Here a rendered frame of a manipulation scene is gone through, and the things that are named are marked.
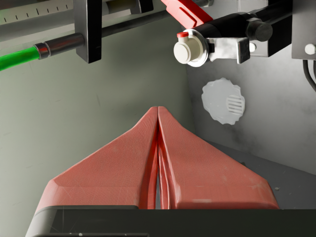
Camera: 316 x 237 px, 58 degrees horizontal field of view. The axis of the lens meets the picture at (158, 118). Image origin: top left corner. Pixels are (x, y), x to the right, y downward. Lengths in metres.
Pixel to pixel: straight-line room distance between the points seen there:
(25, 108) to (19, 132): 0.04
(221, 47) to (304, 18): 0.14
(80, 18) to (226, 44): 0.22
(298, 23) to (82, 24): 0.24
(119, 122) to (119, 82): 0.07
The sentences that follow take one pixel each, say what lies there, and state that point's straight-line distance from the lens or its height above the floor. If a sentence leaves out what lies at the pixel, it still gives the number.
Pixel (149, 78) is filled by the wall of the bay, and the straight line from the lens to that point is 0.57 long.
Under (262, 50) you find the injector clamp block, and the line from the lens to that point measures 0.35.
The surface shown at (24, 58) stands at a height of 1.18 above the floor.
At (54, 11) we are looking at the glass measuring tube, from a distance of 0.45.
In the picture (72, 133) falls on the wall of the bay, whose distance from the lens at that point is 0.49.
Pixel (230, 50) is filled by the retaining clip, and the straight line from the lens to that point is 0.20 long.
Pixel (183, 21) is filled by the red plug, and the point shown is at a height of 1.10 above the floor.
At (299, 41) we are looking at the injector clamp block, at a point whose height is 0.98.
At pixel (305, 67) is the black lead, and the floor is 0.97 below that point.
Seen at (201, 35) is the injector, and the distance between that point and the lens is 0.21.
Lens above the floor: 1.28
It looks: 35 degrees down
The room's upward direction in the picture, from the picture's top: 120 degrees counter-clockwise
